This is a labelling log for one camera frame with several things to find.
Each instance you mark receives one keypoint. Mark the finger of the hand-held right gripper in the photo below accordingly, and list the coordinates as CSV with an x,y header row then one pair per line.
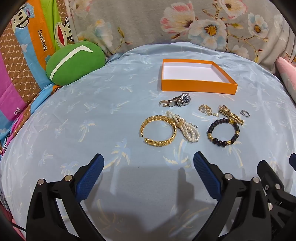
x,y
293,162
269,172

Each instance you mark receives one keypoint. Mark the pink pillow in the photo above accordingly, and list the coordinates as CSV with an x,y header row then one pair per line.
x,y
288,74

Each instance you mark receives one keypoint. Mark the small hoop earring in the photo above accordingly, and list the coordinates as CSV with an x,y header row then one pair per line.
x,y
161,104

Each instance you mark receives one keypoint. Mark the light blue palm-print sheet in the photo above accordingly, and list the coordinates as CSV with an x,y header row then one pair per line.
x,y
92,115

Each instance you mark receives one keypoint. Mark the orange shallow box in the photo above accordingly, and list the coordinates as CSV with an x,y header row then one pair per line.
x,y
189,71

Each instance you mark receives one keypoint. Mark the gold watch band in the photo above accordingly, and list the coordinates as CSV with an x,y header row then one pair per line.
x,y
232,115

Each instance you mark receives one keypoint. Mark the gold braided bangle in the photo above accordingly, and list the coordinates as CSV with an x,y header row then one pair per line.
x,y
157,141

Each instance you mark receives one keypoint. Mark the silver wristwatch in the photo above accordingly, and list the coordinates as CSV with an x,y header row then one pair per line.
x,y
185,98

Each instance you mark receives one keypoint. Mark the gold earring with pearl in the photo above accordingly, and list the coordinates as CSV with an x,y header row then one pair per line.
x,y
211,113

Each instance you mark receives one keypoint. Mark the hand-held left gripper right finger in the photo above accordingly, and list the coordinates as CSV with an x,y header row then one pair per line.
x,y
205,176

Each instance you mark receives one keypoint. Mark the green round cushion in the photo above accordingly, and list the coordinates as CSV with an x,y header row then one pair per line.
x,y
76,64

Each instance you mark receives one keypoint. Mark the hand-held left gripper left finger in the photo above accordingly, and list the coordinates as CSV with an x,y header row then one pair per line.
x,y
90,178

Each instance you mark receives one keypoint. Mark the cartoon printed blanket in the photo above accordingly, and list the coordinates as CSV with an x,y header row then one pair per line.
x,y
44,30

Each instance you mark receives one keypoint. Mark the grey floral blanket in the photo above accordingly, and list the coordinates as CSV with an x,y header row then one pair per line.
x,y
143,23

